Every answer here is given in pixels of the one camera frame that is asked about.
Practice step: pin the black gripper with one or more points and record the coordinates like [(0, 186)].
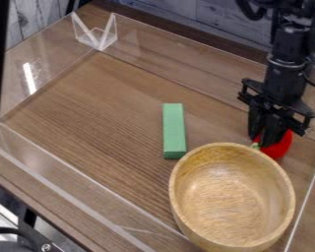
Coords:
[(275, 106)]

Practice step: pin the red plush strawberry toy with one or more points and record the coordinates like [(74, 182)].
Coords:
[(278, 149)]

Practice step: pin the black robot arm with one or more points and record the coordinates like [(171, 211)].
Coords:
[(293, 29)]

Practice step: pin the green rectangular block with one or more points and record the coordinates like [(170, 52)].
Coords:
[(174, 131)]

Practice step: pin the wooden oval bowl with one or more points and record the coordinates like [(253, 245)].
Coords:
[(233, 199)]

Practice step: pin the black equipment under table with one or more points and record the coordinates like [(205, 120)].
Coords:
[(28, 242)]

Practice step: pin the clear acrylic corner bracket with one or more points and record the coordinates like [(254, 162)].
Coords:
[(96, 38)]

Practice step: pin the clear acrylic tray wall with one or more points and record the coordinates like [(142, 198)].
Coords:
[(92, 214)]

